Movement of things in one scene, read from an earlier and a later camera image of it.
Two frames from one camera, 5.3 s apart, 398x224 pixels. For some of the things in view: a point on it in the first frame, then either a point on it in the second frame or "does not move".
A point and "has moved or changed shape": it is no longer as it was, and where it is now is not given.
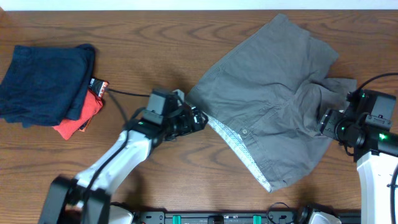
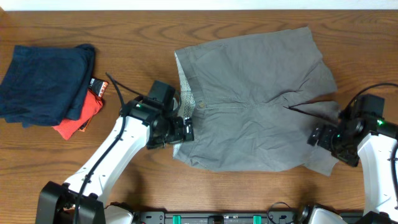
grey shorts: [269, 93] has moved or changed shape
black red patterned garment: [98, 86] does not move
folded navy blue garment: [46, 85] does not move
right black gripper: [328, 122] → [328, 129]
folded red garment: [92, 105] does not move
